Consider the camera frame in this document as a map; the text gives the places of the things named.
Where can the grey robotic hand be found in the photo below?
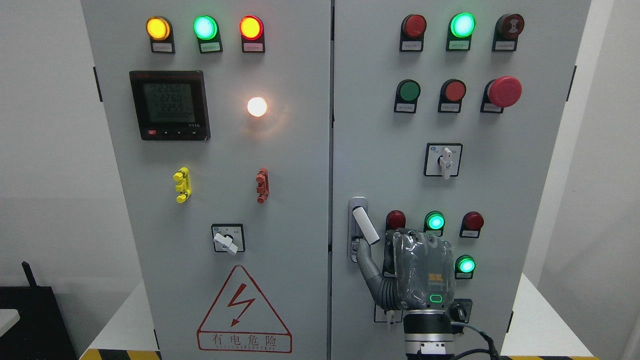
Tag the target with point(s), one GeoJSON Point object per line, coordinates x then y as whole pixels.
{"type": "Point", "coordinates": [424, 272]}

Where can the silver door handle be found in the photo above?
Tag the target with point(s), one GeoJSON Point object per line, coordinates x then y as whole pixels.
{"type": "Point", "coordinates": [359, 227]}

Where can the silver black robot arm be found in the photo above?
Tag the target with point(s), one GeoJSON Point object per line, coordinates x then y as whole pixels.
{"type": "Point", "coordinates": [427, 335]}

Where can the grey right cabinet door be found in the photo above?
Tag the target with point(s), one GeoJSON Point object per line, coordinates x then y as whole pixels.
{"type": "Point", "coordinates": [380, 154]}

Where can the grey cabinet door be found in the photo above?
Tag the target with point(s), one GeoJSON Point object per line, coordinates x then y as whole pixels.
{"type": "Point", "coordinates": [380, 154]}
{"type": "Point", "coordinates": [287, 237]}

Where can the grey left cabinet door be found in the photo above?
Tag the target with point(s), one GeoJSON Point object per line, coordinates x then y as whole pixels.
{"type": "Point", "coordinates": [287, 237]}

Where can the green lit button lower right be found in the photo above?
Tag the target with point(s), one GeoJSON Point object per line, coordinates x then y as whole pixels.
{"type": "Point", "coordinates": [464, 267]}

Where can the green lit indicator middle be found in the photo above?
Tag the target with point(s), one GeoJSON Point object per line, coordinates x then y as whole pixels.
{"type": "Point", "coordinates": [434, 223]}

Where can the dark red indicator middle left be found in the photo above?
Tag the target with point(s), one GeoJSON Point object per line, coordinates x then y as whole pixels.
{"type": "Point", "coordinates": [395, 219]}

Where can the dark red indicator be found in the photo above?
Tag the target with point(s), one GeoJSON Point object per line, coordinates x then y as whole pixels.
{"type": "Point", "coordinates": [395, 219]}
{"type": "Point", "coordinates": [412, 33]}
{"type": "Point", "coordinates": [471, 225]}

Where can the dark red indicator middle right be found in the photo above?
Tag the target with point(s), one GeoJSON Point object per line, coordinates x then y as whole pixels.
{"type": "Point", "coordinates": [471, 225]}

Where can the red terminal connector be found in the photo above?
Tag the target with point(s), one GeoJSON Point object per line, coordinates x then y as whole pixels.
{"type": "Point", "coordinates": [262, 185]}

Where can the green push button upper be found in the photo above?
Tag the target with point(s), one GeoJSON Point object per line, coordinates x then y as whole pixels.
{"type": "Point", "coordinates": [406, 96]}

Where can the red lightning warning sticker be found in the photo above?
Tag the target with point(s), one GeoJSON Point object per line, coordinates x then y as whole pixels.
{"type": "Point", "coordinates": [242, 319]}

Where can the red push button upper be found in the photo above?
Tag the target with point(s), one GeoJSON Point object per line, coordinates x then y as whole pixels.
{"type": "Point", "coordinates": [451, 95]}

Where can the red emergency stop button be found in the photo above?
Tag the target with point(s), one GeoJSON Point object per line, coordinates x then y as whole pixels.
{"type": "Point", "coordinates": [501, 93]}

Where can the white lit indicator light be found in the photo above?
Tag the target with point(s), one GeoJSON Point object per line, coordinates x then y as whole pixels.
{"type": "Point", "coordinates": [257, 106]}

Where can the dark red indicator top right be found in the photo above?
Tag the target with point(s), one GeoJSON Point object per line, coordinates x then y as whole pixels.
{"type": "Point", "coordinates": [412, 33]}

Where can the green indicator light top right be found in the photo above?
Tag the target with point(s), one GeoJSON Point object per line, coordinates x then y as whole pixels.
{"type": "Point", "coordinates": [460, 32]}

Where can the green indicator light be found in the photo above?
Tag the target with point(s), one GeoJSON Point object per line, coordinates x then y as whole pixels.
{"type": "Point", "coordinates": [460, 32]}
{"type": "Point", "coordinates": [207, 34]}

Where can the yellow terminal connector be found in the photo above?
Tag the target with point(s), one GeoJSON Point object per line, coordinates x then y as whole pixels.
{"type": "Point", "coordinates": [182, 185]}

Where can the red black buzzer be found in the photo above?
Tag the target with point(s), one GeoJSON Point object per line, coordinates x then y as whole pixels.
{"type": "Point", "coordinates": [506, 32]}

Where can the red lit indicator light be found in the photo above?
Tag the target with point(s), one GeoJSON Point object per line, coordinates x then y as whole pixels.
{"type": "Point", "coordinates": [252, 32]}

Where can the black digital power meter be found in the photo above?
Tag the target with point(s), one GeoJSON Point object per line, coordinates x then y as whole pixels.
{"type": "Point", "coordinates": [170, 105]}

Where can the green indicator light top left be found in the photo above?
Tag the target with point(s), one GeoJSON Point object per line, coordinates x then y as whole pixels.
{"type": "Point", "coordinates": [207, 34]}

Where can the yellow indicator light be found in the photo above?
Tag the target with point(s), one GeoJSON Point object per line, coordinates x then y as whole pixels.
{"type": "Point", "coordinates": [161, 34]}

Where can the black box at left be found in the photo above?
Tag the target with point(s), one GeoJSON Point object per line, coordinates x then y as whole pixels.
{"type": "Point", "coordinates": [40, 332]}

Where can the white rotary switch lower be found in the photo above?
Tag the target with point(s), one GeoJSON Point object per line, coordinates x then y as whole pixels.
{"type": "Point", "coordinates": [388, 317]}

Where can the white rotary switch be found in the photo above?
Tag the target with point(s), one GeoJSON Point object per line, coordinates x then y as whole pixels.
{"type": "Point", "coordinates": [388, 317]}
{"type": "Point", "coordinates": [442, 160]}

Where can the black rotary selector switch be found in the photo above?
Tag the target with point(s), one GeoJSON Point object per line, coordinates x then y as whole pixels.
{"type": "Point", "coordinates": [460, 310]}

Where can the white rotary switch upper right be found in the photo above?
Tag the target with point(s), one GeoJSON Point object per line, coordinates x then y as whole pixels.
{"type": "Point", "coordinates": [442, 160]}

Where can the white rotary switch left door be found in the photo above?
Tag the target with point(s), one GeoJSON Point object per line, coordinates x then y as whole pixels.
{"type": "Point", "coordinates": [228, 238]}

